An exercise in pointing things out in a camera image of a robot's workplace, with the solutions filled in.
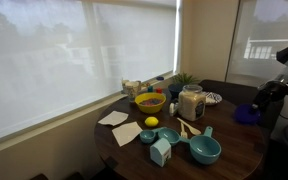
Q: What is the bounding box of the wooden fork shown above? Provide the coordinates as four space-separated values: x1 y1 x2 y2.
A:
179 121 189 139

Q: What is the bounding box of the small white dispenser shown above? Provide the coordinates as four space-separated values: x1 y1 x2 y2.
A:
169 101 180 117

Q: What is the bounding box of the small teal measuring cup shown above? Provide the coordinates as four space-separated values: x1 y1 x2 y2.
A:
139 127 165 145

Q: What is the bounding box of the wooden spoon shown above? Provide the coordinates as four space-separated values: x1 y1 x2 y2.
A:
176 117 202 136

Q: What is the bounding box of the teal white toy carton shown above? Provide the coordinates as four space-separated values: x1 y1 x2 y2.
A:
149 137 172 168

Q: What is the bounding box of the clear jar of rice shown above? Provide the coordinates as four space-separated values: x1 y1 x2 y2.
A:
177 84 207 122

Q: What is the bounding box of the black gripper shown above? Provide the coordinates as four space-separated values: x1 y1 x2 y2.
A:
252 79 288 114

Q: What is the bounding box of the white paper napkin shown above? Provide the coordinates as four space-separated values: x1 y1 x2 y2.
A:
97 110 130 127
111 121 144 147

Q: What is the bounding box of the dark upholstered chair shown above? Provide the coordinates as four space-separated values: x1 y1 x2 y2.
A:
198 79 285 131

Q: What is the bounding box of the small green plant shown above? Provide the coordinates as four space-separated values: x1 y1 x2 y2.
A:
172 72 200 86

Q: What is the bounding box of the black white patterned plate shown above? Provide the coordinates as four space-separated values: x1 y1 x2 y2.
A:
203 91 223 107

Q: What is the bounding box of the narrow white roller blind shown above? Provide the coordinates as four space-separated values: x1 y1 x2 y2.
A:
227 0 288 86

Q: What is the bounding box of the yellow lemon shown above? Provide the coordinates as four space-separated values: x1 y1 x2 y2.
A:
144 116 160 128

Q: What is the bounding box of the blue round lid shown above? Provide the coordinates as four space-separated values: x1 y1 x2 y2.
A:
233 103 262 126

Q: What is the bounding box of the medium teal measuring cup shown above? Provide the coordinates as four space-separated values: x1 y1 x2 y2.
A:
157 127 182 147

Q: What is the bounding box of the large teal measuring cup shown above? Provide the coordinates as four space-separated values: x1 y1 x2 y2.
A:
180 125 223 166

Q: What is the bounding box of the yellow bowl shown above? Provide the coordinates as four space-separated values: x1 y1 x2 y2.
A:
134 92 167 115

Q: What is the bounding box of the wide white roller blind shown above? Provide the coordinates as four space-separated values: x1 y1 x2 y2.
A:
0 0 178 144

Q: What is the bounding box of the dark blue bowl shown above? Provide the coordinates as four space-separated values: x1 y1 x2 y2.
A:
167 82 185 99

